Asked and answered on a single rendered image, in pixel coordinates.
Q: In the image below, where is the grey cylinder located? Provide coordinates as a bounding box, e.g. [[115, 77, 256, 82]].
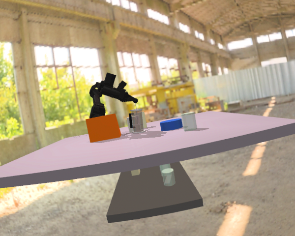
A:
[[160, 163, 171, 173], [162, 168, 176, 186], [181, 112, 197, 132]]

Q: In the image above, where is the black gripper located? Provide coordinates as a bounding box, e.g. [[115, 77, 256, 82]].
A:
[[110, 88, 137, 102]]

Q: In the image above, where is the blue cylinder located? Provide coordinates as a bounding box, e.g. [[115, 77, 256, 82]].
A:
[[160, 118, 183, 131]]

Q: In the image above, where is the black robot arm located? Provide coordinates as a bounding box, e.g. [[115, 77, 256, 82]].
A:
[[89, 72, 126, 118]]

